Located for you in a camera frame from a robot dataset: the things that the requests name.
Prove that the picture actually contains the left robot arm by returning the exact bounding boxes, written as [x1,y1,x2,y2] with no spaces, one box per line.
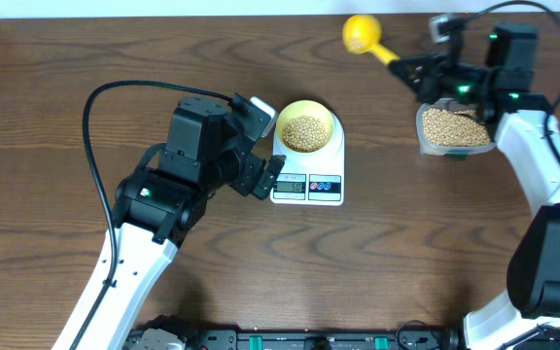
[54,95,284,349]

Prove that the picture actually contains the soybeans pile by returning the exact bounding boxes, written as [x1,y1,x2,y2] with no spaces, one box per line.
[422,109,491,147]

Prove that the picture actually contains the yellow plastic measuring scoop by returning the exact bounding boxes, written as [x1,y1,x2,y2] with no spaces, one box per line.
[342,15,401,65]

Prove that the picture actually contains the soybeans in bowl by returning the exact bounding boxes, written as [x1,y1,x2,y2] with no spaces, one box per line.
[281,115,330,153]

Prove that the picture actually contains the white digital kitchen scale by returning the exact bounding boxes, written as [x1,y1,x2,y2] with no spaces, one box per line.
[270,113,346,206]

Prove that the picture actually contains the green tape label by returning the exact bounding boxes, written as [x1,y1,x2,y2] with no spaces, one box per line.
[444,154,468,160]

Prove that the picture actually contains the pale yellow bowl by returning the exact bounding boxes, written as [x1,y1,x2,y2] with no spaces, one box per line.
[276,100,334,152]

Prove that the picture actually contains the clear plastic container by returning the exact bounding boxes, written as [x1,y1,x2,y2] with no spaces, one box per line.
[416,98,496,156]

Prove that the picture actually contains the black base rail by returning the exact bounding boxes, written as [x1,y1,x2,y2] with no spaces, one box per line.
[123,329,560,350]

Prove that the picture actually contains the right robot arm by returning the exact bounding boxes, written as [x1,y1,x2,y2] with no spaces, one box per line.
[388,19,560,349]

